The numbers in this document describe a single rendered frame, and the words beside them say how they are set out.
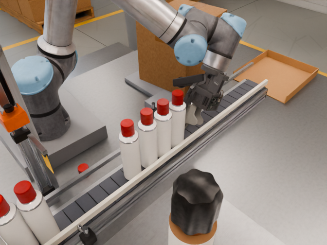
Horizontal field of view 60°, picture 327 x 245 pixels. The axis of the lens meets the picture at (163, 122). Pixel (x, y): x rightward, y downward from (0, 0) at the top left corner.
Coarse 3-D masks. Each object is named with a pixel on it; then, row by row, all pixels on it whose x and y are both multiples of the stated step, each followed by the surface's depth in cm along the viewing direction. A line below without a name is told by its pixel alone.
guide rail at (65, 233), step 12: (264, 84) 113; (228, 108) 100; (216, 120) 96; (180, 144) 87; (168, 156) 84; (156, 168) 82; (132, 180) 77; (120, 192) 74; (108, 204) 73; (84, 216) 69; (72, 228) 67; (60, 240) 66
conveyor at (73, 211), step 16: (224, 96) 111; (240, 96) 111; (208, 112) 104; (192, 128) 98; (112, 176) 82; (96, 192) 78; (112, 192) 78; (128, 192) 78; (64, 208) 75; (80, 208) 75; (64, 224) 71; (64, 240) 69
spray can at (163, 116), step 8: (160, 104) 74; (168, 104) 75; (160, 112) 76; (168, 112) 77; (160, 120) 76; (168, 120) 77; (160, 128) 79; (168, 128) 79; (160, 136) 81; (168, 136) 81; (160, 144) 83; (168, 144) 84; (160, 152) 85
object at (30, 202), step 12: (24, 180) 56; (24, 192) 54; (36, 192) 59; (24, 204) 56; (36, 204) 57; (24, 216) 58; (36, 216) 59; (48, 216) 62; (36, 228) 61; (48, 228) 63; (48, 240) 65
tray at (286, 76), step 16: (256, 64) 138; (272, 64) 138; (288, 64) 138; (304, 64) 133; (240, 80) 128; (256, 80) 128; (272, 80) 128; (288, 80) 128; (304, 80) 121; (272, 96) 119; (288, 96) 114
